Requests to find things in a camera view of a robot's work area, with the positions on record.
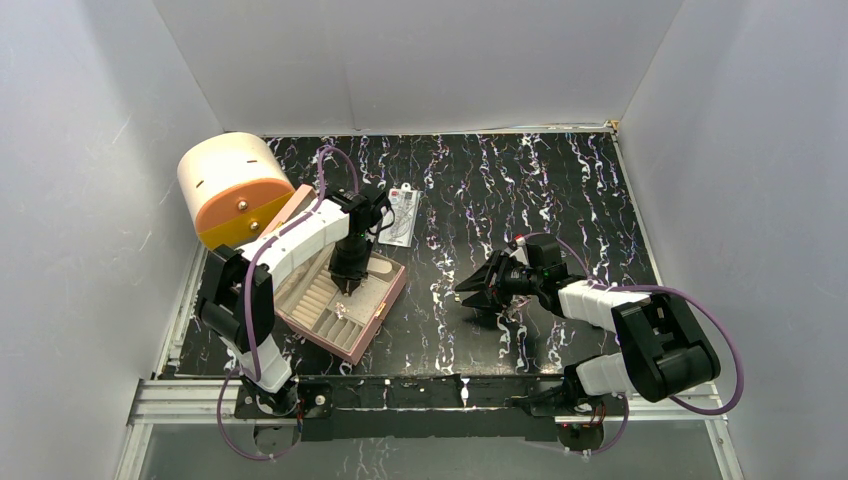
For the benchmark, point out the silver jewelry in box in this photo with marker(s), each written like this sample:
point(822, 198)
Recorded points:
point(341, 310)

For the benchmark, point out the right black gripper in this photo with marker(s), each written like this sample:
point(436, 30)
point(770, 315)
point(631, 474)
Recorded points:
point(494, 296)

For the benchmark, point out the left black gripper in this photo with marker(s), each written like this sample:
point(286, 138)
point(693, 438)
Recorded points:
point(352, 273)

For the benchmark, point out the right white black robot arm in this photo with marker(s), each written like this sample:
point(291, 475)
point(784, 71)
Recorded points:
point(662, 348)

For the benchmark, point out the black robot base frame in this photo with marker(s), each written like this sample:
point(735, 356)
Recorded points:
point(533, 407)

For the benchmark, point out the clear packaged necklace card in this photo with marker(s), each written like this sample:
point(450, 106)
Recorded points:
point(398, 228)

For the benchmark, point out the pink open jewelry box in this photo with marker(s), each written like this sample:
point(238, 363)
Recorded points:
point(305, 300)

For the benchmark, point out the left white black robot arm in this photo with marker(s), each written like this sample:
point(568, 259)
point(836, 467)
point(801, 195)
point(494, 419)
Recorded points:
point(236, 295)

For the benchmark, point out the white orange cylindrical drawer box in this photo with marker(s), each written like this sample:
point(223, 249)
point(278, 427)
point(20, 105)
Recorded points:
point(233, 187)

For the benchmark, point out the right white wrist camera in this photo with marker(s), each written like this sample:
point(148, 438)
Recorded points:
point(517, 250)

